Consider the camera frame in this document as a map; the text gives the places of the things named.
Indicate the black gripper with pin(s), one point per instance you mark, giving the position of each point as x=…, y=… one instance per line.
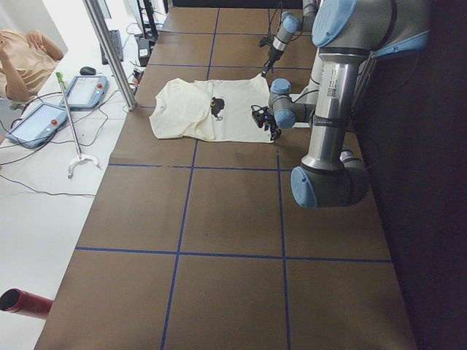
x=273, y=132
x=271, y=57

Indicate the cream long-sleeve cat shirt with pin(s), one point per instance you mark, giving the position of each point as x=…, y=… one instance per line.
x=212, y=110

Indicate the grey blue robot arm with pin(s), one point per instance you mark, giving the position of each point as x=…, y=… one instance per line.
x=345, y=33
x=290, y=28

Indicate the black power adapter box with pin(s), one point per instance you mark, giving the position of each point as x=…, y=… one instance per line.
x=143, y=50

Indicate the black computer keyboard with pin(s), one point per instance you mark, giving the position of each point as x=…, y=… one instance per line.
x=115, y=39

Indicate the black computer mouse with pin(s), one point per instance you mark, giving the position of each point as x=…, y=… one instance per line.
x=86, y=70

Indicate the far blue teach pendant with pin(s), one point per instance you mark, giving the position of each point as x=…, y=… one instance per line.
x=86, y=92

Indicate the blue teach pendant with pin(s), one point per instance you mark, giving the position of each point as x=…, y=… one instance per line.
x=86, y=92
x=38, y=127

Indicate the metal reacher grabber stick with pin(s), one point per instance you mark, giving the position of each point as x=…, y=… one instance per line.
x=81, y=157

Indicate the near blue teach pendant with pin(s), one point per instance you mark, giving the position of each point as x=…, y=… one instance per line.
x=38, y=127

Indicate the person in peach shirt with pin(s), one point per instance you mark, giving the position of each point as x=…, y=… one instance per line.
x=27, y=60

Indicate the red cylinder tube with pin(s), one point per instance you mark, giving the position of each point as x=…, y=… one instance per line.
x=17, y=301

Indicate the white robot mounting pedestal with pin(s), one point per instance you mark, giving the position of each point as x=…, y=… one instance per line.
x=307, y=98

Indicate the aluminium frame post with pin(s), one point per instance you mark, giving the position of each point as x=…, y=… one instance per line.
x=102, y=33

